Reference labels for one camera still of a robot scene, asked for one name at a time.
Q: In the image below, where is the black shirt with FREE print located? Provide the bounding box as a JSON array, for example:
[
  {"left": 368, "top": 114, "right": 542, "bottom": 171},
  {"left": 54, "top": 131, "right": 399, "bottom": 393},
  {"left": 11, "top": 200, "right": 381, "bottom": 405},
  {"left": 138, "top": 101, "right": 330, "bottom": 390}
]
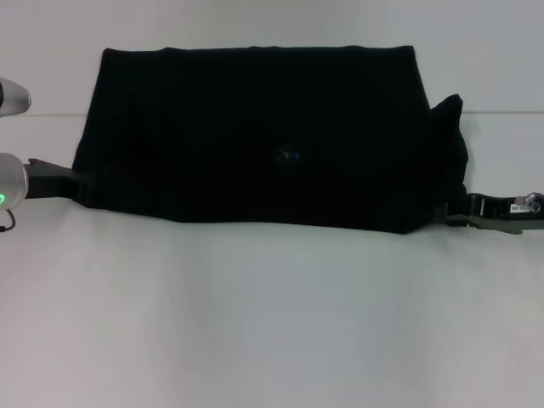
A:
[{"left": 71, "top": 44, "right": 471, "bottom": 235}]

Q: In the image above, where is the right gripper cable with connector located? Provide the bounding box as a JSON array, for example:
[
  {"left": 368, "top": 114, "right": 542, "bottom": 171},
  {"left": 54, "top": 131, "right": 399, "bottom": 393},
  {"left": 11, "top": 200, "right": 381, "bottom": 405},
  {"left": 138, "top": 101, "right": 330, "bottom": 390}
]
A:
[{"left": 514, "top": 191, "right": 544, "bottom": 213}]

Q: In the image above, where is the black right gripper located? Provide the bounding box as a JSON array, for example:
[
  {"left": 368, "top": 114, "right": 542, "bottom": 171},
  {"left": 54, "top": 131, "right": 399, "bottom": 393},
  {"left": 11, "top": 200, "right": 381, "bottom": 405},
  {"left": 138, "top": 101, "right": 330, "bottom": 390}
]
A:
[{"left": 440, "top": 193, "right": 544, "bottom": 235}]

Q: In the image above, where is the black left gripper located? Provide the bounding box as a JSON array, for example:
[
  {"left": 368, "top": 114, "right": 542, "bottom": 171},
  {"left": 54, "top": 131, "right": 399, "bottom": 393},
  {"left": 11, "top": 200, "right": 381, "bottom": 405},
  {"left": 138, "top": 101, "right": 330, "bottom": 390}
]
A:
[{"left": 25, "top": 157, "right": 88, "bottom": 206}]

